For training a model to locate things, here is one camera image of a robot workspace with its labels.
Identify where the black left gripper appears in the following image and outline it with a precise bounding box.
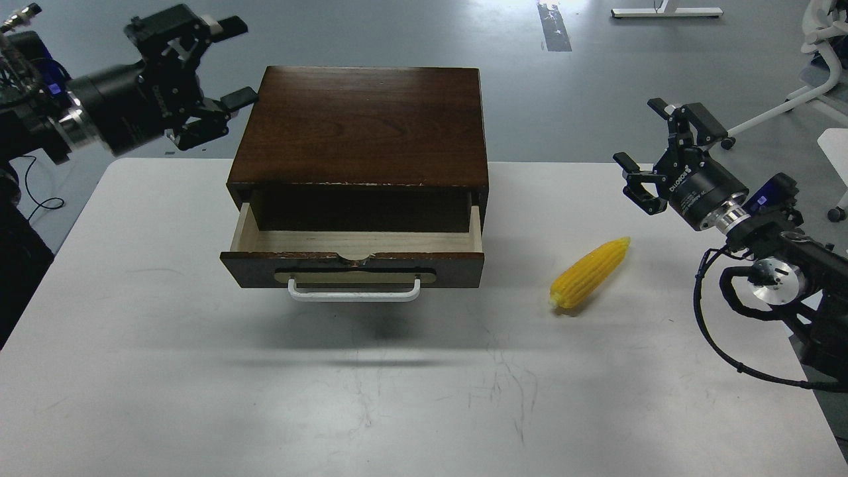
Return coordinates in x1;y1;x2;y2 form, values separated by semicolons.
66;4;258;156

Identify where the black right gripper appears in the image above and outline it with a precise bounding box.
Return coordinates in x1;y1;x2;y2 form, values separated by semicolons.
613;97;750;231

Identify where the yellow corn cob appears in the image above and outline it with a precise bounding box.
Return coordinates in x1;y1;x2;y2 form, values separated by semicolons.
549;237;632;310

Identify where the wooden drawer with white handle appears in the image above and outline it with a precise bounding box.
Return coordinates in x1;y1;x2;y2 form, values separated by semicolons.
220;203;485;302

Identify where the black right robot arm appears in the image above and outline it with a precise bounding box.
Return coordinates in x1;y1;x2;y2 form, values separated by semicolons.
613;99;847;394

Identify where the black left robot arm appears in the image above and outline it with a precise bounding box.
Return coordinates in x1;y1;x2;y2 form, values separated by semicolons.
2;3;258;204

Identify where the dark wooden drawer cabinet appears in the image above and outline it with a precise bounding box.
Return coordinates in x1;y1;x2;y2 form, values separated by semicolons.
227;66;490;231

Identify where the white desk base foot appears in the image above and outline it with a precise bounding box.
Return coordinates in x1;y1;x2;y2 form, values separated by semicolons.
611;1;724;19

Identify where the grey floor tape strip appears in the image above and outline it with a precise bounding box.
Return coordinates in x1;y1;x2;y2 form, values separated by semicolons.
536;1;572;52

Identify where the white table edge right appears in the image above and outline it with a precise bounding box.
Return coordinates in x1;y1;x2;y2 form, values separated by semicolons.
817;128;847;186

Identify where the white office chair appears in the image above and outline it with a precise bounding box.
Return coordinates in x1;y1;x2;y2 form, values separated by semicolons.
721;0;848;223

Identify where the black floor cable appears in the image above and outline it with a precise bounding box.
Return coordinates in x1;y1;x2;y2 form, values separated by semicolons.
19;156;67;229

